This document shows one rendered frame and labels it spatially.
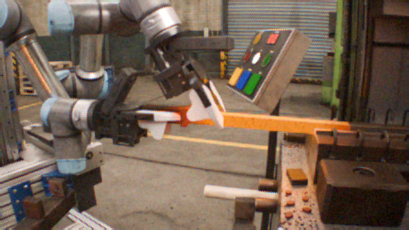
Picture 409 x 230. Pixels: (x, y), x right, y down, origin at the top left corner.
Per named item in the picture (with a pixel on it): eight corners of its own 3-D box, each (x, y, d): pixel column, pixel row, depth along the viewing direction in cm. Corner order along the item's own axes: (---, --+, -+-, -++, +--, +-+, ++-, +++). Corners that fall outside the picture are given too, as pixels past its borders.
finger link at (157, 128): (182, 140, 60) (142, 134, 63) (182, 111, 59) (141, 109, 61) (176, 144, 57) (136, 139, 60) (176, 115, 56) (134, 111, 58)
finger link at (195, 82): (208, 107, 57) (189, 67, 57) (216, 103, 56) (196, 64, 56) (201, 109, 52) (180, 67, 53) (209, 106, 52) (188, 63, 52)
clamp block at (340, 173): (319, 224, 37) (328, 182, 35) (314, 193, 45) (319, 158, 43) (403, 228, 34) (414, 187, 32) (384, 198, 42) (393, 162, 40)
